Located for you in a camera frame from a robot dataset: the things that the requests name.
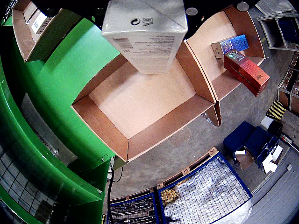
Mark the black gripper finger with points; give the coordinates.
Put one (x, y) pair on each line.
(205, 14)
(88, 9)

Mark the plain white carton box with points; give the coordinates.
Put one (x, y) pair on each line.
(144, 46)

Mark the cardboard box with cartons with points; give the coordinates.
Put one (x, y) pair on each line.
(205, 35)

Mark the blue iridescent carton box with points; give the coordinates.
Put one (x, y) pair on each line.
(233, 44)

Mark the cow print white carton box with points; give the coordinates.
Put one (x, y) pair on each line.
(38, 22)

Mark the tall pink red carton box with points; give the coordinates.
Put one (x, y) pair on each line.
(247, 72)

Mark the large shallow cardboard tray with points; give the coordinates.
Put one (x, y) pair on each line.
(21, 35)

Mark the empty cardboard box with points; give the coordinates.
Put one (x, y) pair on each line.
(140, 98)

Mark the gray metal shelf rack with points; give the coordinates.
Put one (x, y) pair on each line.
(289, 81)

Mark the yellow black striped guard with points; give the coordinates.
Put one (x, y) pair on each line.
(276, 109)

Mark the white plastic bucket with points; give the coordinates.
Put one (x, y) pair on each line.
(266, 122)

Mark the blue plastic crate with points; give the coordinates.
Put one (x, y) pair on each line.
(236, 137)
(264, 144)

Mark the wooden pallet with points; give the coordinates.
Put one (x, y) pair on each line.
(187, 171)

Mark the green metal machine housing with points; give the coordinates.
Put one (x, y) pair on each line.
(58, 175)

